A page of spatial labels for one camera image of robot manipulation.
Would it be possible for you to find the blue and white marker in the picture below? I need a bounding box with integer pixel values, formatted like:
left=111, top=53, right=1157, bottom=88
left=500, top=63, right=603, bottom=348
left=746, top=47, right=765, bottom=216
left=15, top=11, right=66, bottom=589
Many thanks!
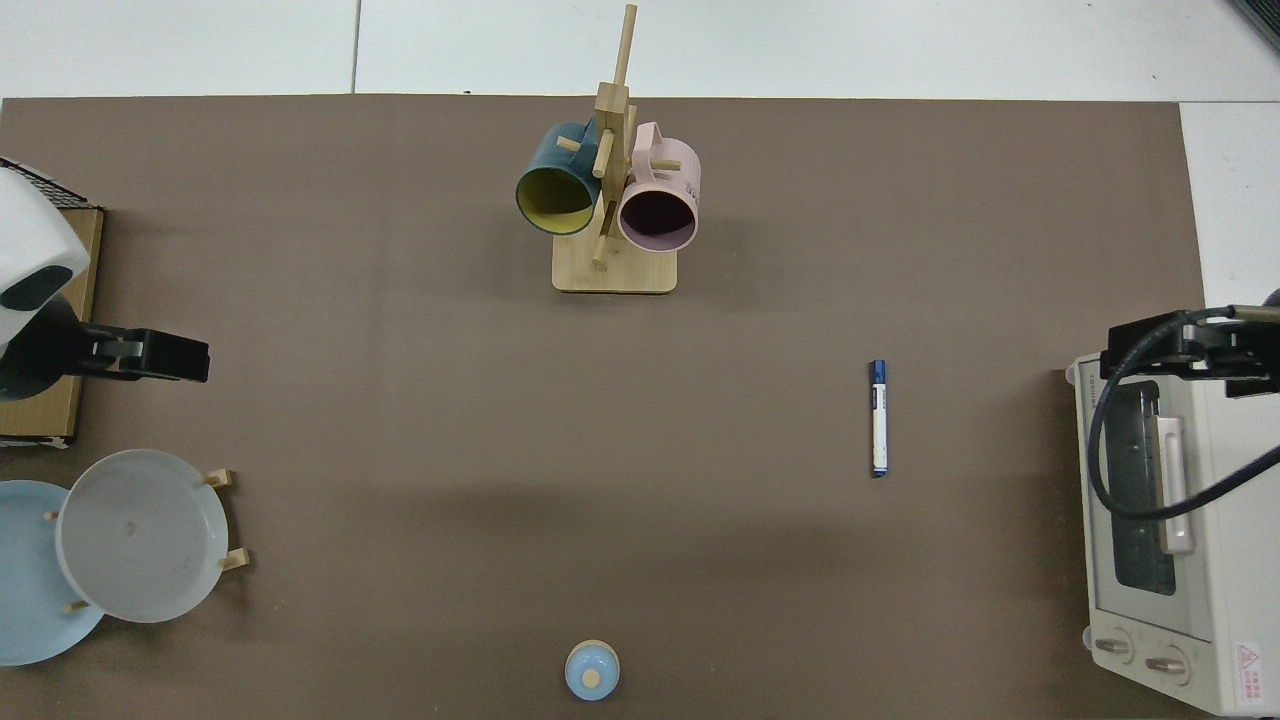
left=868, top=359, right=890, bottom=479

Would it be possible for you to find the grey plate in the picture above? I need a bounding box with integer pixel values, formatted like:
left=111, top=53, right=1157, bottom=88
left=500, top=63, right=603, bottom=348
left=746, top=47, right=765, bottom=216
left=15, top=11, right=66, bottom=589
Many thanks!
left=55, top=449, right=230, bottom=624

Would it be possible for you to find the wooden plate rack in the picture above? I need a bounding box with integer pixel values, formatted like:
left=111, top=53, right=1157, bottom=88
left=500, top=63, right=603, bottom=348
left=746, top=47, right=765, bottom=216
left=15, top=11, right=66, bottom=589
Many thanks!
left=45, top=468, right=251, bottom=613

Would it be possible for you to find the pale toaster oven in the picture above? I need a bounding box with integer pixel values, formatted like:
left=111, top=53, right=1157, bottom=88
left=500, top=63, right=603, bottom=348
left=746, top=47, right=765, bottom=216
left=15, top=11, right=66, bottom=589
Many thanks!
left=1063, top=350, right=1280, bottom=718

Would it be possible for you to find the brown table cloth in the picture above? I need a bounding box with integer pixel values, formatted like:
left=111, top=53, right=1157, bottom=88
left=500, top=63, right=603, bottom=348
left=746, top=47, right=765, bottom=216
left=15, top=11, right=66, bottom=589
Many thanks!
left=0, top=95, right=1209, bottom=720

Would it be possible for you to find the light blue plate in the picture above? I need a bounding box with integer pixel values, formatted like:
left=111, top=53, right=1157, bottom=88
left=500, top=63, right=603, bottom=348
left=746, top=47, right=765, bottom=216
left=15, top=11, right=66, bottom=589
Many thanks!
left=0, top=480, right=106, bottom=667

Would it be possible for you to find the dark grey device edge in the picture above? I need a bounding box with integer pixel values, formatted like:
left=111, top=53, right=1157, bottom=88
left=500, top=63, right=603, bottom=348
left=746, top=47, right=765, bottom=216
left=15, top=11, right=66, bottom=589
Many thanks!
left=1228, top=0, right=1280, bottom=53

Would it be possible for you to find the teal cup yellow inside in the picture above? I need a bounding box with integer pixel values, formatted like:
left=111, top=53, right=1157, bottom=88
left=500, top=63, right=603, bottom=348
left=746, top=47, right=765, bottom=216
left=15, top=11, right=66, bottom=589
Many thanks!
left=515, top=120, right=606, bottom=237

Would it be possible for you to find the wooden cup stand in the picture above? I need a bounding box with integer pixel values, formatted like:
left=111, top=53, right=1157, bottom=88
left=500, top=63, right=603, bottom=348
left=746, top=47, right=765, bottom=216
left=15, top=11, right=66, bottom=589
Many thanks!
left=552, top=3, right=681, bottom=295

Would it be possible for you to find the pink cup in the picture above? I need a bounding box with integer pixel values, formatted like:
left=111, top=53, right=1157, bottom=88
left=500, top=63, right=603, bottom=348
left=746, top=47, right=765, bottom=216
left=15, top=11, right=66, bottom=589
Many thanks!
left=617, top=122, right=703, bottom=253

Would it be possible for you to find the small blue round thing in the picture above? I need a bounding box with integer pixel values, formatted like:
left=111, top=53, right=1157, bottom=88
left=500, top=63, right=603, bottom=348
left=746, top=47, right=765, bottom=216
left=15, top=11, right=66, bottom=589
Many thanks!
left=565, top=640, right=622, bottom=702

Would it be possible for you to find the wire basket wooden floor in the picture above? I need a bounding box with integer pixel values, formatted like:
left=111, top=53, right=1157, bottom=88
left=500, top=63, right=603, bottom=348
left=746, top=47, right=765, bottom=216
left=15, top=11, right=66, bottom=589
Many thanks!
left=0, top=157, right=104, bottom=448

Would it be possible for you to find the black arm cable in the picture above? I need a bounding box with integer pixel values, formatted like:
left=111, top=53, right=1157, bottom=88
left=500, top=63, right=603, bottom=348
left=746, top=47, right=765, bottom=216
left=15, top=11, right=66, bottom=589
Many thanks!
left=1088, top=305, right=1280, bottom=521

